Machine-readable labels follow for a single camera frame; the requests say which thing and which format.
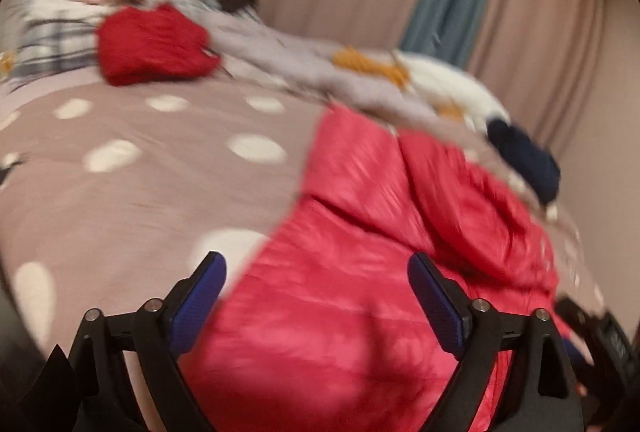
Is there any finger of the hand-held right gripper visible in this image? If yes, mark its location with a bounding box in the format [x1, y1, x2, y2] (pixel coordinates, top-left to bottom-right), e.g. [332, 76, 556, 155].
[555, 294, 600, 367]

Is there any white and orange garment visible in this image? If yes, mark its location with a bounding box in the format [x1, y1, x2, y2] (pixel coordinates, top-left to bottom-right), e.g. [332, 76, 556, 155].
[332, 44, 511, 133]

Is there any red knit garment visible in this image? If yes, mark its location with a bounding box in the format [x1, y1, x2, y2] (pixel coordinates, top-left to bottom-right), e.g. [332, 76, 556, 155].
[95, 3, 223, 88]

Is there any navy folded garment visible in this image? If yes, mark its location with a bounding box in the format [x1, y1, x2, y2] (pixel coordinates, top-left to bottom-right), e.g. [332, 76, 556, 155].
[486, 118, 562, 203]

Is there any plaid grey white cloth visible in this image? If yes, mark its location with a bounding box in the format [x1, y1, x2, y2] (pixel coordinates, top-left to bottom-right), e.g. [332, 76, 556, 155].
[10, 0, 221, 83]

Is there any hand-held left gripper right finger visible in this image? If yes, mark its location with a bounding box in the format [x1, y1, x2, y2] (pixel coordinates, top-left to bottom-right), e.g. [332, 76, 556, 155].
[407, 252, 586, 432]

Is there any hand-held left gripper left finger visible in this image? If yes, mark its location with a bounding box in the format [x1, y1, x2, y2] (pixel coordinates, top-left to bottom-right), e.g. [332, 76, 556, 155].
[67, 251, 228, 432]

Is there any grey garment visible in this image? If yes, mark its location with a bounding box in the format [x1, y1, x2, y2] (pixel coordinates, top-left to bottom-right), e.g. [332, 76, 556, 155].
[205, 9, 481, 133]

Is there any polka dot bed duvet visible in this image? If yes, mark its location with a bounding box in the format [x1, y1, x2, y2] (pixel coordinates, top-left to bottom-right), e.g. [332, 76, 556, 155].
[0, 67, 606, 413]

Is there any red hooded puffer jacket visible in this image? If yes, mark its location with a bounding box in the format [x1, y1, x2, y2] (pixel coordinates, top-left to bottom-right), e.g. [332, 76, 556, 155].
[180, 104, 581, 432]

